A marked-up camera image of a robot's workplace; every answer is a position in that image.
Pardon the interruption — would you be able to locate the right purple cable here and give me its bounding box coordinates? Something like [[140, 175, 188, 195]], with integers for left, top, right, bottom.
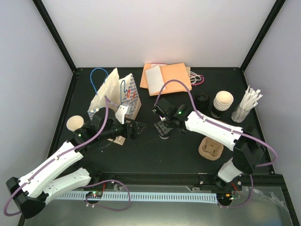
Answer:
[[154, 79, 278, 168]]

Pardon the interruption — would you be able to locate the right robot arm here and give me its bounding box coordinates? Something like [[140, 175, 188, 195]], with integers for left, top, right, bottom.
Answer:
[[152, 98, 265, 190]]

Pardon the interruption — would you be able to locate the black sleeved paper cup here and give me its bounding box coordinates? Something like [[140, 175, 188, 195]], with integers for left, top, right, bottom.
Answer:
[[159, 133, 170, 139]]

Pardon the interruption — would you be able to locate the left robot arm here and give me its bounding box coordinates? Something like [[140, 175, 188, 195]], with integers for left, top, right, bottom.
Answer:
[[6, 105, 146, 219]]

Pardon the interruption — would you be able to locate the purple cable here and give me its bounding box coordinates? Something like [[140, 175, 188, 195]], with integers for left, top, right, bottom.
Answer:
[[154, 79, 278, 168], [4, 95, 123, 217]]

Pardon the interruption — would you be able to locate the jar of wrapped straws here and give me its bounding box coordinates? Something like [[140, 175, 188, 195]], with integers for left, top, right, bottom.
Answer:
[[231, 86, 263, 123]]

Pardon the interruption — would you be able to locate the white slotted cable duct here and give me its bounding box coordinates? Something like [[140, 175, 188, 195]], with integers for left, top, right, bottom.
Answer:
[[57, 191, 217, 204]]

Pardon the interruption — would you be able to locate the white paper cup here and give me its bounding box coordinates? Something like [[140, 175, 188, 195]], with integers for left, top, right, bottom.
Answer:
[[66, 115, 84, 131]]

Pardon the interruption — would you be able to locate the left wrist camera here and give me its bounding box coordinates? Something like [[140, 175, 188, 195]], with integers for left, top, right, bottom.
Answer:
[[115, 104, 132, 124]]

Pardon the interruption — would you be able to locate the stack of black lids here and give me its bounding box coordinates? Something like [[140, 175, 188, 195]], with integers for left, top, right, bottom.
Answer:
[[195, 92, 210, 111]]

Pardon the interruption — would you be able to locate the stack of paper cups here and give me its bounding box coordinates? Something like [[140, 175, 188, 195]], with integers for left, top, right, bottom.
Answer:
[[211, 91, 234, 118]]

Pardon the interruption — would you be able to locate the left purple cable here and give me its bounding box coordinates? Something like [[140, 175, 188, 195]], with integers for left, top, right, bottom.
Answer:
[[4, 95, 123, 217]]

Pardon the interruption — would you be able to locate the stack of orange paper bags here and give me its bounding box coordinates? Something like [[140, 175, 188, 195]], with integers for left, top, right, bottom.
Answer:
[[140, 63, 205, 90]]

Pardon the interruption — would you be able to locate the brown cardboard cup carrier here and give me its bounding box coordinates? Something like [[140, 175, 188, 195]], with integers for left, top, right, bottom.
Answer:
[[198, 137, 224, 161]]

